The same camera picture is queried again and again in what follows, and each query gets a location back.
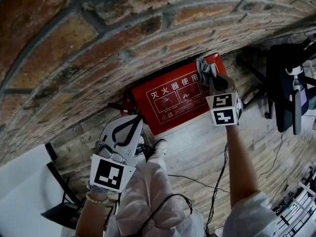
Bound pale bead bracelet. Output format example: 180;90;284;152
85;191;111;205

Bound red fire extinguisher box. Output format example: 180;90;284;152
130;52;228;137

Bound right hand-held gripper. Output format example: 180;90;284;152
205;74;244;127

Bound black floor cable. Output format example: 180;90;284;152
167;143;230;237

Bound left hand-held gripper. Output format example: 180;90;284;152
88;114;145;194

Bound person's left forearm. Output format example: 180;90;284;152
75;191;117;237

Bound black table frame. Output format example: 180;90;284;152
40;143;85;230

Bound purple packet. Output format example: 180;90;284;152
299;87;310;115

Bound person's white shirt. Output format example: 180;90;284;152
221;191;279;237

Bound person's white trousers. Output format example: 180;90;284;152
108;151;206;237

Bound person's white shoe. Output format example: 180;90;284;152
152;138;169;158

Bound clear plastic bottle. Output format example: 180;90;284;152
292;75;304;91

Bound white equipment rack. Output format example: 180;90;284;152
271;161;316;237

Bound white table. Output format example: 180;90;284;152
0;144;82;237

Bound red fire extinguisher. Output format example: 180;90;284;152
107;94;144;120

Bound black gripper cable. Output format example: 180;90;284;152
137;193;194;237

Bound grey wiping cloth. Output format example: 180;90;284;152
196;57;218;86

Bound person's right forearm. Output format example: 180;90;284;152
225;124;262;211

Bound black office chair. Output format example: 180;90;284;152
236;37;316;136

